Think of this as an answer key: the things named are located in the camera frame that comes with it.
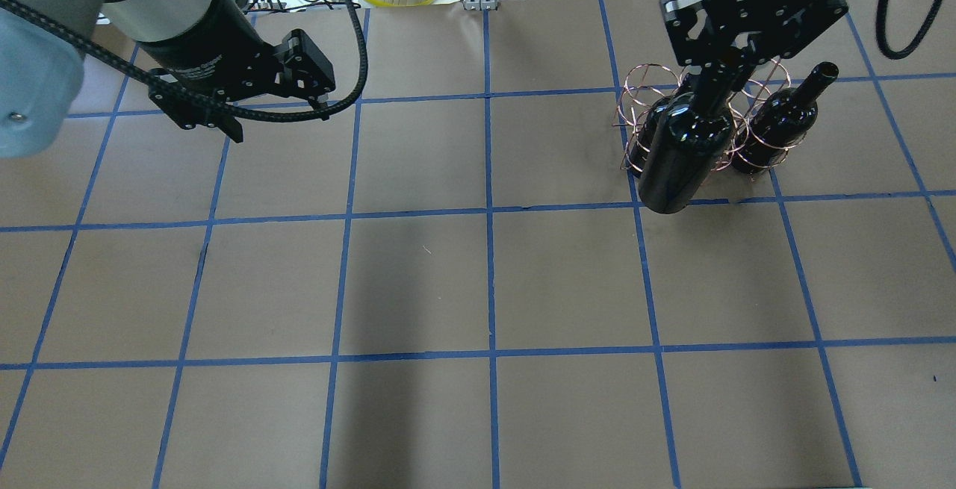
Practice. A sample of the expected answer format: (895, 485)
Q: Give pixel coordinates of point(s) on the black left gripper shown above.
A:
(200, 42)

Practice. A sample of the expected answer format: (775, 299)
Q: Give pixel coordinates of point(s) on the dark wine bottle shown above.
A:
(783, 121)
(692, 135)

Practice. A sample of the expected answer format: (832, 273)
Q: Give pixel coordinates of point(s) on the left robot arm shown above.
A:
(44, 46)

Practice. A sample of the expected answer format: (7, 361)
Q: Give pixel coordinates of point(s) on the dark wine bottle in basket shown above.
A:
(783, 121)

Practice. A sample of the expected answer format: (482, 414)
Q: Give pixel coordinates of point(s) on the copper wire wine basket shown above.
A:
(647, 82)

